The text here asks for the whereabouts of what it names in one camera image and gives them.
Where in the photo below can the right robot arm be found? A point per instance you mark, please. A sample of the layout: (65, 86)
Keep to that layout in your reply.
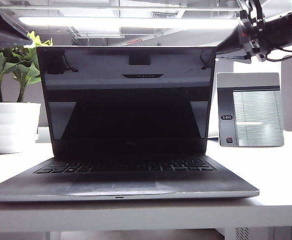
(283, 27)

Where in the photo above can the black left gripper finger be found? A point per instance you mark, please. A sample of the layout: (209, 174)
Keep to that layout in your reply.
(3, 30)

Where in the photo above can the green artificial plant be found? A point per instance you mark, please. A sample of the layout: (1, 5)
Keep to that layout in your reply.
(1, 65)

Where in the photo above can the ceiling air vent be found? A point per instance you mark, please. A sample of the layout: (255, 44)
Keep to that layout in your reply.
(164, 15)

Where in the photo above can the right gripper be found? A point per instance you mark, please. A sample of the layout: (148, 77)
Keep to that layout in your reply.
(253, 35)

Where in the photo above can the white ribbed plant pot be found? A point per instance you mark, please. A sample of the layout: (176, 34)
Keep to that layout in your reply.
(11, 125)

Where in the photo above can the white vented under-desk cabinet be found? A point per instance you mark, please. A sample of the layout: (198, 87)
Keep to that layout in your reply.
(243, 233)

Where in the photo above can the silver Dell laptop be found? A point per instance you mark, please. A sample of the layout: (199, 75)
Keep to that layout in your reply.
(125, 125)

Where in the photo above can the red ceiling sign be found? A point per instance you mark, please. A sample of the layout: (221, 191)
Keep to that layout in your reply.
(134, 41)

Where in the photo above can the long ceiling light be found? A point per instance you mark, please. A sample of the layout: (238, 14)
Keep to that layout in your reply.
(125, 22)

